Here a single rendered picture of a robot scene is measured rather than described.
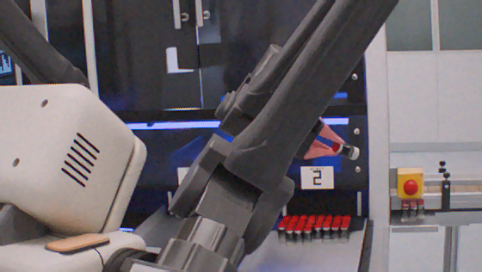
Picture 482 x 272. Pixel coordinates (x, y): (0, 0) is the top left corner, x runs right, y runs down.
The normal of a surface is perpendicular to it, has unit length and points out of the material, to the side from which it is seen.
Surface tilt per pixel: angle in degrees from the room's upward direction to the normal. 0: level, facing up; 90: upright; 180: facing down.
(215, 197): 57
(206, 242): 47
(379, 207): 90
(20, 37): 102
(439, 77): 90
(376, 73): 90
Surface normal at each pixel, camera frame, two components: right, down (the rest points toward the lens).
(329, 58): -0.07, 0.35
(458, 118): -0.24, 0.21
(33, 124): -0.43, -0.51
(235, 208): 0.37, -0.41
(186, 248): -0.20, -0.64
